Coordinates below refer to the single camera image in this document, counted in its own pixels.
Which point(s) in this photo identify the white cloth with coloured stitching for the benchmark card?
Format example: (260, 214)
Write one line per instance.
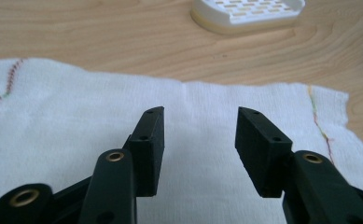
(207, 130)

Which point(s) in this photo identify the white slotted soap dish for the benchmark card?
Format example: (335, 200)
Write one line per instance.
(247, 14)

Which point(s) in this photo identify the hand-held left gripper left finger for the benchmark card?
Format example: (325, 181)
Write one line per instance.
(146, 155)

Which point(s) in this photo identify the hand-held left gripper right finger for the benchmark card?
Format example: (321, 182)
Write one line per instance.
(263, 155)

